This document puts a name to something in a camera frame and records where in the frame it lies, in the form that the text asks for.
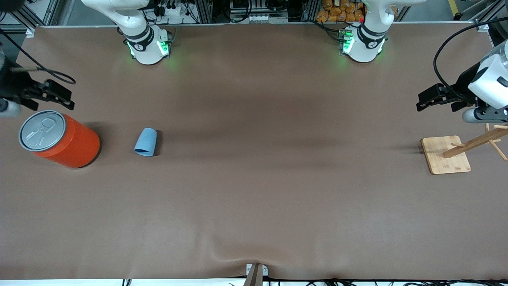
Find blue plastic cup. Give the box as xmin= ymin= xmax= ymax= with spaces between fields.
xmin=134 ymin=128 xmax=158 ymax=157

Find orange can with grey lid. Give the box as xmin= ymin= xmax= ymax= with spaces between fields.
xmin=19 ymin=110 xmax=102 ymax=169

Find wooden mug tree stand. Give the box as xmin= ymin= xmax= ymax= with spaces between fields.
xmin=421 ymin=123 xmax=508 ymax=175

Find orange netted bags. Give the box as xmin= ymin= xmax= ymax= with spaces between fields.
xmin=316 ymin=0 xmax=366 ymax=23

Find white power strip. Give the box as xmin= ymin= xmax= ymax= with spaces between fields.
xmin=153 ymin=3 xmax=181 ymax=16

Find brown table mat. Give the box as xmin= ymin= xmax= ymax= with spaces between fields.
xmin=0 ymin=23 xmax=508 ymax=280

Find metal table clamp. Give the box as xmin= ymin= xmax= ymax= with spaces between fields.
xmin=243 ymin=263 xmax=269 ymax=286

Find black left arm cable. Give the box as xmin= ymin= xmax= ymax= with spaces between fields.
xmin=433 ymin=19 xmax=508 ymax=104

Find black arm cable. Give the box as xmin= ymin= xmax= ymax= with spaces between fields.
xmin=433 ymin=19 xmax=508 ymax=104
xmin=0 ymin=28 xmax=77 ymax=85

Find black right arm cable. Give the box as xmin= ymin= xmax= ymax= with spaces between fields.
xmin=0 ymin=28 xmax=77 ymax=85

